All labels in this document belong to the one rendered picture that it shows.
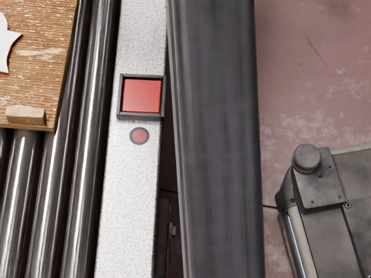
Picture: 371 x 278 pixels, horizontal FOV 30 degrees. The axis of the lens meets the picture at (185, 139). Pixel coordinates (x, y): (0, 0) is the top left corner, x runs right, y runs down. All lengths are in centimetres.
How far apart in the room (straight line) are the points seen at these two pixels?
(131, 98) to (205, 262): 66
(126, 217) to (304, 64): 135
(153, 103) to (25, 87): 20
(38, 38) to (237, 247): 76
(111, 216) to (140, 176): 8
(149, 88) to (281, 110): 111
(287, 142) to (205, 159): 168
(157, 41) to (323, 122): 109
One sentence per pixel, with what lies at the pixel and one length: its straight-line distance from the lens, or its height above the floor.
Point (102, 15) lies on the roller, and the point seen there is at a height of 92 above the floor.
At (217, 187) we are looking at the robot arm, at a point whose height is 146.
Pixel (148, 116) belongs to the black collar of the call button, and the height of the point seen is 93.
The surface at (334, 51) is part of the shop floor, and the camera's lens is 233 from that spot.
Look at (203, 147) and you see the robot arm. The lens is 45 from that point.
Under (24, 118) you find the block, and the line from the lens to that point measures 107.
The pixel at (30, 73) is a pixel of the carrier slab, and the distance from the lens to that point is 114.
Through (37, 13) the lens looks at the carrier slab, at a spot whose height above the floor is 94.
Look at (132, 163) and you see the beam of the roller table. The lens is 106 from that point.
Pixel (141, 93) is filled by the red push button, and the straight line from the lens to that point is 110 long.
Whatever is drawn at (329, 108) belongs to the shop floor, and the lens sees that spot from 221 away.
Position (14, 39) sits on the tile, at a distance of 116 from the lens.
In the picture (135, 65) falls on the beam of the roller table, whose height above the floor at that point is 92.
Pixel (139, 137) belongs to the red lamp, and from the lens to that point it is 108.
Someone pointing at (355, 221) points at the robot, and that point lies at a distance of 178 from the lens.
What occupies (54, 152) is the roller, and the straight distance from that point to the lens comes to 108.
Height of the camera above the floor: 188
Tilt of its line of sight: 64 degrees down
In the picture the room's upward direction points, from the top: 3 degrees clockwise
